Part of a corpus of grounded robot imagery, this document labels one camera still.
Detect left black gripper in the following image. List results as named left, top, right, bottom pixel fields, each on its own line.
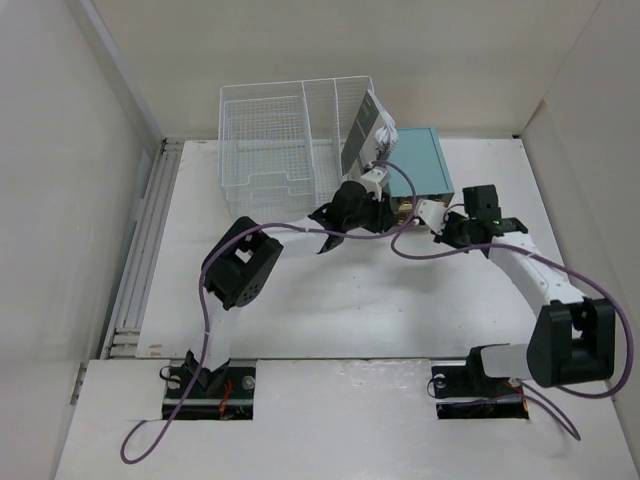
left=343, top=188, right=397, bottom=235

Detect clear drawer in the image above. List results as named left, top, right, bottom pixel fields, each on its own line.
left=395, top=211, right=415, bottom=228

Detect grey setup guide booklet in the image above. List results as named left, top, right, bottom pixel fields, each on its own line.
left=341, top=89, right=399, bottom=181

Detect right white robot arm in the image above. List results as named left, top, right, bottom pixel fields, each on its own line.
left=419, top=185, right=615, bottom=394

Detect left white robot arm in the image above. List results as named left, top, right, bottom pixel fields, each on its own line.
left=184, top=178, right=396, bottom=397

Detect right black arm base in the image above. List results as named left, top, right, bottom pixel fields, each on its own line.
left=427, top=346, right=529, bottom=420

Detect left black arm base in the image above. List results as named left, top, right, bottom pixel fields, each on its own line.
left=159, top=353, right=257, bottom=421

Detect teal mini drawer cabinet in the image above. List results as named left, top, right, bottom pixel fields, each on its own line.
left=386, top=127, right=455, bottom=214

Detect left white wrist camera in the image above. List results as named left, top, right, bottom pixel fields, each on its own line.
left=359, top=166, right=390, bottom=196

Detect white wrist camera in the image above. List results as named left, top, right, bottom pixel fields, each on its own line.
left=416, top=199, right=447, bottom=235
left=359, top=166, right=390, bottom=196

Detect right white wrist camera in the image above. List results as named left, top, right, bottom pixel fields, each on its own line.
left=416, top=199, right=447, bottom=235

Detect white wire desk organizer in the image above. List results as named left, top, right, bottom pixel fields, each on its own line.
left=218, top=76, right=374, bottom=223

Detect aluminium rail frame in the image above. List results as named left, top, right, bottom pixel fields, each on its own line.
left=97, top=139, right=184, bottom=360

